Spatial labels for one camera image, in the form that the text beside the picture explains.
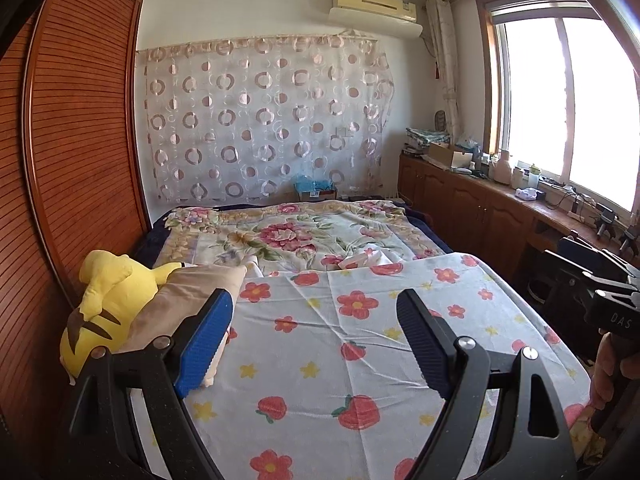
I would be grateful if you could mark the cardboard box on cabinet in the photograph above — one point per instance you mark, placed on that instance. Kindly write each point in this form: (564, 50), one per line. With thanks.
(448, 157)

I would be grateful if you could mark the beige t-shirt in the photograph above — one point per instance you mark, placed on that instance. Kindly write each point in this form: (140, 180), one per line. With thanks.
(183, 295)

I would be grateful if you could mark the circle pattern sheer curtain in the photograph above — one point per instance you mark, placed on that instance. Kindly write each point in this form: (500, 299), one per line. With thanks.
(242, 120)

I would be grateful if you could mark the white strawberry flower bedsheet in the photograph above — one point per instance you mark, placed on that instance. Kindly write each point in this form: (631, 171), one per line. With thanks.
(317, 380)

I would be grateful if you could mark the stack of folded papers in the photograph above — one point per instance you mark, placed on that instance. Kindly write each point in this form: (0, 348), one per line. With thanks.
(421, 139)

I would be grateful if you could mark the brown slatted wardrobe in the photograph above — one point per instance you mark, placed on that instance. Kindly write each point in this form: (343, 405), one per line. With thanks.
(70, 183)

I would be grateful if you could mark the window with brown frame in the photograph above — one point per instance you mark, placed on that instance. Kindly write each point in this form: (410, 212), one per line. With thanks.
(562, 97)

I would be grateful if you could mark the white plastic bottle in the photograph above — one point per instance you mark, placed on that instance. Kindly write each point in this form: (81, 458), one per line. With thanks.
(503, 169)

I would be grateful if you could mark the brown wooden cabinet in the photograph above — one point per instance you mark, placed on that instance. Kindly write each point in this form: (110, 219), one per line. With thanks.
(485, 219)

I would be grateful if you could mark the person's right hand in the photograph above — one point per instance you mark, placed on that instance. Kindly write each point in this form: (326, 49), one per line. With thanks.
(602, 388)

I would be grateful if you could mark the cream wall air conditioner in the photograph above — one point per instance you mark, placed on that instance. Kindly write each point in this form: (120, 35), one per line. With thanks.
(395, 18)

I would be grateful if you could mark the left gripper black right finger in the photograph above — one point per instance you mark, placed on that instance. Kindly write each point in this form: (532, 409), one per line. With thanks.
(432, 342)

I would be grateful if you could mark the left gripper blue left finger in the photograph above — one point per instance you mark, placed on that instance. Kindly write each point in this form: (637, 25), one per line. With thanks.
(197, 339)

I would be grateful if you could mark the blue tissue box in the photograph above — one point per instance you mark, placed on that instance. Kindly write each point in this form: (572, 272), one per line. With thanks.
(309, 190)

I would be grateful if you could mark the floral peony quilt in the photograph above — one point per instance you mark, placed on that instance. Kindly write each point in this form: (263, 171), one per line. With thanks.
(293, 237)

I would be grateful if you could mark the yellow plush toy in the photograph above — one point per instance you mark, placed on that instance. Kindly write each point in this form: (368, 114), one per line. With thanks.
(117, 289)

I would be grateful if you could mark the cream side curtain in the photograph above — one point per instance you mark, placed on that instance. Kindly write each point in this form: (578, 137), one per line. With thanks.
(444, 40)

